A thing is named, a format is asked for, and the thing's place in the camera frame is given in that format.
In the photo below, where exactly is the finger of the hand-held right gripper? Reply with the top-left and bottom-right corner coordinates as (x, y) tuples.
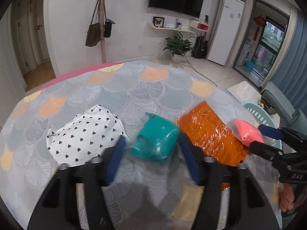
(249, 141), (288, 170)
(258, 124), (307, 146)

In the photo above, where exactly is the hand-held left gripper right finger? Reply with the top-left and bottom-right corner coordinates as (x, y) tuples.
(179, 134), (281, 230)

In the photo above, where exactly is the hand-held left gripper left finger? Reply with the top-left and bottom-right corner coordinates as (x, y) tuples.
(27, 136), (127, 230)

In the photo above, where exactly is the pink plastic packet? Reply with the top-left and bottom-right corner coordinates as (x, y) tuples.
(228, 118), (264, 147)

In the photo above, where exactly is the light blue plastic basket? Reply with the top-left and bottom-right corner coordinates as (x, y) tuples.
(241, 101), (283, 149)

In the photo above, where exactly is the teal plastic packet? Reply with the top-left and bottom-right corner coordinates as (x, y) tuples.
(131, 112), (180, 161)

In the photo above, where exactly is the person's right hand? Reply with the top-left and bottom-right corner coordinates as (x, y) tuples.
(279, 184), (298, 213)

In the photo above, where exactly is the black bowl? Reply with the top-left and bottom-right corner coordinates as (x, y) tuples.
(260, 92), (279, 115)

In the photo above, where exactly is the orange plastic wrapper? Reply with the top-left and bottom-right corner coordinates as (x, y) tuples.
(176, 101), (250, 191)

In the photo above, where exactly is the white black-dotted bag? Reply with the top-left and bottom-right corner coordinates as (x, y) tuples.
(46, 105), (125, 168)

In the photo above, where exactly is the blue curtain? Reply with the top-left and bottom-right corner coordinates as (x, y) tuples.
(267, 12), (307, 96)

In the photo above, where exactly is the white washing machine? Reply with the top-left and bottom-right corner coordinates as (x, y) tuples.
(237, 42), (253, 67)

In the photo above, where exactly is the pink round table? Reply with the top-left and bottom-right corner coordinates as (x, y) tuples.
(25, 62), (125, 94)

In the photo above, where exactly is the black acoustic guitar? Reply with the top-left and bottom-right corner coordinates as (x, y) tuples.
(192, 14), (209, 58)

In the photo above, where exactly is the white refrigerator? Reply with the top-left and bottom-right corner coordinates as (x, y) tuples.
(207, 0), (245, 66)

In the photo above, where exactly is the red knot decoration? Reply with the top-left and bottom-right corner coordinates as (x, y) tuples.
(254, 16), (267, 40)

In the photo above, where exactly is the pink coat rack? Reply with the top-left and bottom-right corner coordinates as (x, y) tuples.
(95, 0), (109, 64)

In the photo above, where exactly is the green potted plant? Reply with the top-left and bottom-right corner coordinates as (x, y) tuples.
(159, 32), (193, 64)

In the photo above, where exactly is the brown tote bag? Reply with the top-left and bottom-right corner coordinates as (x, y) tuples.
(86, 0), (101, 48)

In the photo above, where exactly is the small black bag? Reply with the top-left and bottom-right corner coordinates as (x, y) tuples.
(104, 19), (117, 38)

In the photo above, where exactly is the framed butterfly picture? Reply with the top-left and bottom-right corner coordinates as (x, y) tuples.
(153, 16), (165, 28)

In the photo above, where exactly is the black floor cable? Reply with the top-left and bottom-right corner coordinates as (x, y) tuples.
(186, 56), (217, 87)

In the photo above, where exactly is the dark balcony door frame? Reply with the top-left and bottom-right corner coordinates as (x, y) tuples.
(231, 0), (290, 88)

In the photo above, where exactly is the white red wall box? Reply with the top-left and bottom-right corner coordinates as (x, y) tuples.
(189, 20), (209, 31)

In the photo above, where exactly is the low white wall shelf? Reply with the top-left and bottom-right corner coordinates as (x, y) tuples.
(147, 22), (196, 35)

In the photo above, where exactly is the interior door with handle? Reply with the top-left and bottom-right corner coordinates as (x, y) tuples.
(29, 0), (50, 61)

